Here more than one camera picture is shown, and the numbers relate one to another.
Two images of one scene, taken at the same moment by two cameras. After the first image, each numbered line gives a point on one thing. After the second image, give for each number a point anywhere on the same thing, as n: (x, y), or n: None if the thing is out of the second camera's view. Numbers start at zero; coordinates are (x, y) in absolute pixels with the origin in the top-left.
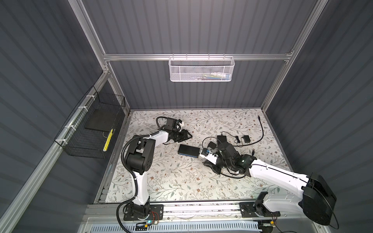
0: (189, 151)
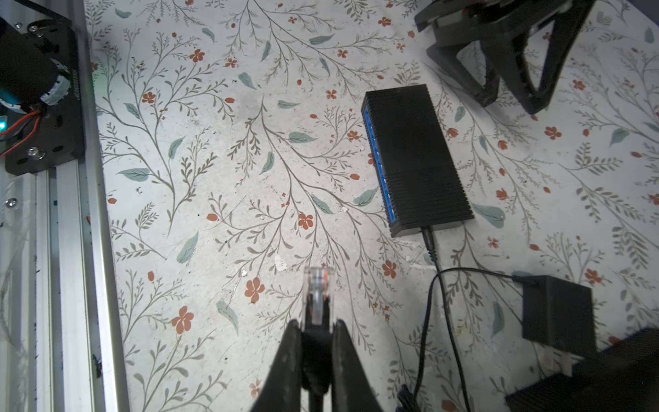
0: (415, 178)
